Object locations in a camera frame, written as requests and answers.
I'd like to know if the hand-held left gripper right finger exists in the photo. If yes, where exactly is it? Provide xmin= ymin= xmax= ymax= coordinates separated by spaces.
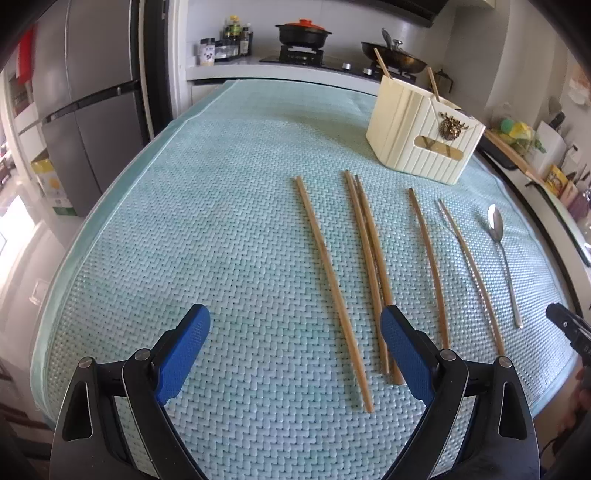
xmin=379 ymin=304 xmax=541 ymax=480

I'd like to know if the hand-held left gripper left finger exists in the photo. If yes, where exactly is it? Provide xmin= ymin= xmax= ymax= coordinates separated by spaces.
xmin=51 ymin=304 xmax=211 ymax=480

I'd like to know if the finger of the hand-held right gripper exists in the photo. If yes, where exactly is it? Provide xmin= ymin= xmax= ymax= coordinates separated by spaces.
xmin=546 ymin=303 xmax=591 ymax=340

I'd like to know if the metal spoon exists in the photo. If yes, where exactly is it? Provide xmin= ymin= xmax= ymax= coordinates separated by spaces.
xmin=486 ymin=204 xmax=524 ymax=330

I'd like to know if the cream ribbed utensil container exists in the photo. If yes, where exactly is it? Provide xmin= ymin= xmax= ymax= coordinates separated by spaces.
xmin=366 ymin=74 xmax=486 ymax=186

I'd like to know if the person's right hand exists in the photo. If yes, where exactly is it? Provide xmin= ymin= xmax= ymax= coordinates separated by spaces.
xmin=575 ymin=364 xmax=591 ymax=425

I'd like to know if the pink soap bottle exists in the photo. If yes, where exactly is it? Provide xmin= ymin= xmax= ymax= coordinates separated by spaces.
xmin=568 ymin=187 xmax=591 ymax=223

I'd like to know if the yellow packet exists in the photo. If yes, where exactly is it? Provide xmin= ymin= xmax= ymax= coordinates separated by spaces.
xmin=545 ymin=165 xmax=569 ymax=197

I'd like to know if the light blue woven mat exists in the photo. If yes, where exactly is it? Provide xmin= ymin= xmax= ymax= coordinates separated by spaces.
xmin=30 ymin=79 xmax=580 ymax=480

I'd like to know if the wooden cutting board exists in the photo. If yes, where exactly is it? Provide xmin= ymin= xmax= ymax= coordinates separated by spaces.
xmin=482 ymin=130 xmax=548 ymax=185

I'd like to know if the white knife block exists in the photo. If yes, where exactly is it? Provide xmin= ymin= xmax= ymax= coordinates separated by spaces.
xmin=536 ymin=111 xmax=581 ymax=179

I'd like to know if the plastic bag with yellow-green contents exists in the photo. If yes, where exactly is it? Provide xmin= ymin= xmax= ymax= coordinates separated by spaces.
xmin=489 ymin=104 xmax=539 ymax=153

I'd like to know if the yellow cardboard box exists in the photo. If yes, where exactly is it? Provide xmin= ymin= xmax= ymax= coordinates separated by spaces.
xmin=30 ymin=157 xmax=77 ymax=216

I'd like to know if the grey refrigerator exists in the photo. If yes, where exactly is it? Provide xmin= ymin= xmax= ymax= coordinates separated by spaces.
xmin=14 ymin=0 xmax=141 ymax=217

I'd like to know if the white kitchen counter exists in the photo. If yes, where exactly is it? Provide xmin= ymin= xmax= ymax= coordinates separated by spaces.
xmin=187 ymin=55 xmax=384 ymax=95

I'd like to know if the wok with glass lid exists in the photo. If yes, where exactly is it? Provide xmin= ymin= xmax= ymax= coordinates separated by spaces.
xmin=361 ymin=28 xmax=428 ymax=75

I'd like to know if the black gas cooktop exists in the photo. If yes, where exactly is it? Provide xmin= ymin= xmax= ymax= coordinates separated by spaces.
xmin=259 ymin=46 xmax=419 ymax=82

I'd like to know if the red hanging item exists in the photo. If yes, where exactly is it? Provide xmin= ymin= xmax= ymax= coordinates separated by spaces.
xmin=14 ymin=25 xmax=38 ymax=86

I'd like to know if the black pot with orange lid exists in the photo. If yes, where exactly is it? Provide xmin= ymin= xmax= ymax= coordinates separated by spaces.
xmin=276 ymin=19 xmax=332 ymax=49

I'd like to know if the hanging wall decoration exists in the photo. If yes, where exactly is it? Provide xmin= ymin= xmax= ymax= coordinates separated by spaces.
xmin=566 ymin=65 xmax=591 ymax=110

